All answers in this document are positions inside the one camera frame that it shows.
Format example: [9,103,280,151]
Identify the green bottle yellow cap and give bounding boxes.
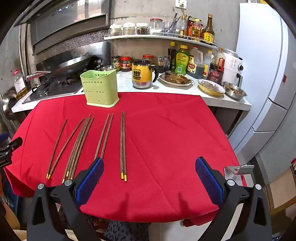
[174,45,189,75]

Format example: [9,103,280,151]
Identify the white wall shelf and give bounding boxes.
[104,34,219,49]

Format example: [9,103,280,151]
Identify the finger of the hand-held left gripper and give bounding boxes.
[8,137,23,152]

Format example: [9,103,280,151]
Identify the clear utensil cup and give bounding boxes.
[164,22,179,37]

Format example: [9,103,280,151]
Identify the wooden box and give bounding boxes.
[262,167,296,210]

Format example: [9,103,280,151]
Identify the steel bowl with food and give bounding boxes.
[222,81,247,100]

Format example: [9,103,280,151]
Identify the yellow mug black handle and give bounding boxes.
[132,60,159,90]

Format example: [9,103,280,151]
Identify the gas stove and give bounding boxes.
[22,77,84,103]

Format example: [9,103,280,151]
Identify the gold cap bottle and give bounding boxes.
[179,14,188,38]

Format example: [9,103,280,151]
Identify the white air fryer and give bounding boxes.
[221,48,244,87]

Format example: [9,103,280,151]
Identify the metal bracket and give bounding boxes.
[224,164,255,177]

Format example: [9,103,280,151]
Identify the yellow cooking oil bottle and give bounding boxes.
[190,19,204,42]

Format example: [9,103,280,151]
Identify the dark soy sauce bottle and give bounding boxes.
[168,42,177,71]

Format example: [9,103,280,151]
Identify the green label jar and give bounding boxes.
[111,56,121,72]

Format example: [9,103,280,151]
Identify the set of wooden chopsticks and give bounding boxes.
[47,111,128,184]

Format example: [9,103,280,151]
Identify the red lid glass jar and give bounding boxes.
[149,18,164,36]

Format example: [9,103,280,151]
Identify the steel range hood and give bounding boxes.
[14,0,112,55]

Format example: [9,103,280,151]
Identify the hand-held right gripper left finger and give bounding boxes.
[26,158,105,241]

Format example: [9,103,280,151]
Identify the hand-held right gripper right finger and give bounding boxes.
[195,157,273,241]

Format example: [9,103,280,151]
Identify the steel wok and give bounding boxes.
[26,54,94,81]

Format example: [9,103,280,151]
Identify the white refrigerator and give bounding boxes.
[229,2,296,152]

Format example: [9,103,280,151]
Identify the white lid spice jar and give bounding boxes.
[136,22,150,35]
[109,23,122,36]
[122,22,136,36]

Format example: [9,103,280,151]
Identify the dark liquid jug red cap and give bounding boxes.
[187,46,204,79]

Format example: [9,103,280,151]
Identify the green plastic chopstick holder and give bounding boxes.
[80,70,120,107]

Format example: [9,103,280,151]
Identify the tall brown bottle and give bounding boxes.
[203,13,216,44]

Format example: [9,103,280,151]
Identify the large oil bottle red cap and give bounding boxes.
[13,69,28,99]

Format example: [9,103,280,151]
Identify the white jug yellow label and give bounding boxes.
[203,50,215,78]

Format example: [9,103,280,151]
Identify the red seasoning packet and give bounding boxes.
[186,16,197,39]

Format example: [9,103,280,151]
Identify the leopard print pants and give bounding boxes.
[58,206,151,241]

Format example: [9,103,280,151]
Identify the plate of cooked food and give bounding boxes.
[158,71,194,87]

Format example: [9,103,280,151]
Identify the red tablecloth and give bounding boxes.
[4,91,247,229]

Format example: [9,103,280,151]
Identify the yellow-rimmed oval dish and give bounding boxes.
[198,79,226,96]

